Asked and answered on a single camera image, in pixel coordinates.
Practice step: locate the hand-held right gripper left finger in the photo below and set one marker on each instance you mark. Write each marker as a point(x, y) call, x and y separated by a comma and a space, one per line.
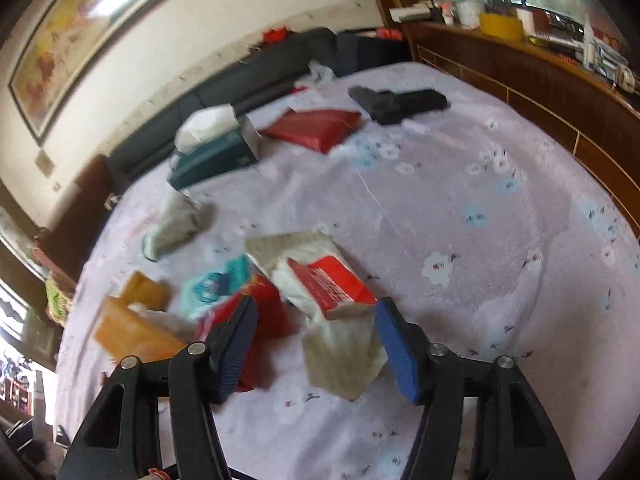
point(234, 355)

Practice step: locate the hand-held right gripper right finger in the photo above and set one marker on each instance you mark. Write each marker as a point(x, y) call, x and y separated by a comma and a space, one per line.
point(400, 355)

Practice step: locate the red plastic bag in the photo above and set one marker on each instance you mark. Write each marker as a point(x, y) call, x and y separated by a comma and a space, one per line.
point(272, 317)

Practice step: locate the red white box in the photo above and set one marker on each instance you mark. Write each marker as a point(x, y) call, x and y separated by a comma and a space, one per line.
point(330, 285)

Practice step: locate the large orange packet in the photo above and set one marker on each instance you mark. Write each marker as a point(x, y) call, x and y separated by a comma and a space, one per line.
point(127, 335)

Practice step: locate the white plastic bag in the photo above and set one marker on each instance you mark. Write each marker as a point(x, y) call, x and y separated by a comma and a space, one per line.
point(277, 255)

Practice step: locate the teal white wrapper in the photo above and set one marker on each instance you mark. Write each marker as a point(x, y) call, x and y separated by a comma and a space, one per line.
point(215, 282)

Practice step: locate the small orange packet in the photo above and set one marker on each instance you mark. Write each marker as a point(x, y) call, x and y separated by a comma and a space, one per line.
point(145, 290)

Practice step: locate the crumpled white sock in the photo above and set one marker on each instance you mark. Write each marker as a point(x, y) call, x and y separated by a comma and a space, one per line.
point(175, 225)

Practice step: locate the teal tissue box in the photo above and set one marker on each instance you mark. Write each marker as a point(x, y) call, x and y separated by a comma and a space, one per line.
point(215, 157)

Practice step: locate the brown leather chair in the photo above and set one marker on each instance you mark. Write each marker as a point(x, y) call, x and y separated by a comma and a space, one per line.
point(75, 220)

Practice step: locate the flat red packet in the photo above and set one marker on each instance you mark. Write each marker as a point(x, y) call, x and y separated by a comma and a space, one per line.
point(312, 127)

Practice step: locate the black toy pistol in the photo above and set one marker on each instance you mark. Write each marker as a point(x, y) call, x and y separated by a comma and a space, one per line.
point(395, 102)

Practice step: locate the crumpled clear plastic bag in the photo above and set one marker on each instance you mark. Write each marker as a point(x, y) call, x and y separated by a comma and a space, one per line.
point(320, 72)

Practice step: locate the wooden cabinet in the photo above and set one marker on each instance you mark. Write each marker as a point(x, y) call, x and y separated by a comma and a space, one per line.
point(525, 80)

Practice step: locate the yellow container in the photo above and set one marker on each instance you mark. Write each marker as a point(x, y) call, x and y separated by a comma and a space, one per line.
point(500, 26)

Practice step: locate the white jar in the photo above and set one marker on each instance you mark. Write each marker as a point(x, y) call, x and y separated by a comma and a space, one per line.
point(470, 14)

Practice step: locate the white cup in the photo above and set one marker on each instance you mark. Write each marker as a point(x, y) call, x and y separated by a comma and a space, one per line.
point(525, 20)

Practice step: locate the wall switch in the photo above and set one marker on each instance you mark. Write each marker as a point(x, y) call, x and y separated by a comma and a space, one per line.
point(44, 162)

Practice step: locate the large framed wall picture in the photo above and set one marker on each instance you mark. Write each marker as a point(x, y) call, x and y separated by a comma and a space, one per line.
point(75, 35)

